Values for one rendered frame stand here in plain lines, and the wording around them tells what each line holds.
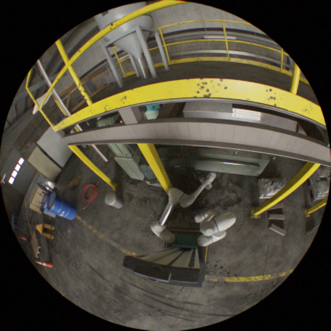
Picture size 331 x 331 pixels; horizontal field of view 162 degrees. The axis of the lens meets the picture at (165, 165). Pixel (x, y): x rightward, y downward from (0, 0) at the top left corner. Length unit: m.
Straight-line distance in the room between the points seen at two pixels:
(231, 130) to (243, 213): 1.95
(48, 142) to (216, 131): 6.48
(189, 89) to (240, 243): 2.38
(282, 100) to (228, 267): 2.37
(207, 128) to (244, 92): 0.35
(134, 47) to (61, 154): 5.94
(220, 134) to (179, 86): 0.42
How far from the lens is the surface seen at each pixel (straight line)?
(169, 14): 5.39
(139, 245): 2.55
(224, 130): 0.81
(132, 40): 1.76
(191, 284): 1.57
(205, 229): 0.99
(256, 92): 0.66
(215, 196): 2.47
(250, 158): 2.42
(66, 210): 3.96
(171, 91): 0.66
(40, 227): 6.27
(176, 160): 1.91
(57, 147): 6.67
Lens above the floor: 2.29
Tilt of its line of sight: 51 degrees down
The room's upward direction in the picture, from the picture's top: 23 degrees counter-clockwise
